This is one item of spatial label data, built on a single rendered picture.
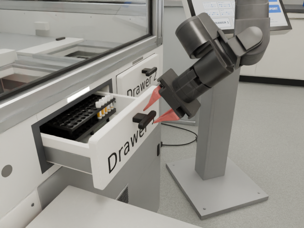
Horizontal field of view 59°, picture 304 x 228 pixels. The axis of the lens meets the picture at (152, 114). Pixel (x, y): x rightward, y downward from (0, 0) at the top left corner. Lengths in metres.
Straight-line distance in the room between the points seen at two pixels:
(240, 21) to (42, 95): 0.38
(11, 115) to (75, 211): 0.22
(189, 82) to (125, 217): 0.29
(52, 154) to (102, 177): 0.12
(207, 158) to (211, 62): 1.22
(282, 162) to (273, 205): 0.47
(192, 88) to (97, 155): 0.21
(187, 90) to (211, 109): 1.00
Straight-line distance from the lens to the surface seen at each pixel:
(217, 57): 0.49
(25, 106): 0.53
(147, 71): 0.86
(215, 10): 1.31
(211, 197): 1.68
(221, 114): 1.56
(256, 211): 1.72
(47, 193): 0.63
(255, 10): 0.52
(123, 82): 0.78
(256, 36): 0.49
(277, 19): 1.49
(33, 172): 0.58
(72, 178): 0.69
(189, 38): 0.51
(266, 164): 2.11
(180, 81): 0.52
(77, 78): 0.62
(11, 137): 0.52
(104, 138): 0.48
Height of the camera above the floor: 1.17
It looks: 26 degrees down
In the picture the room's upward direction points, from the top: straight up
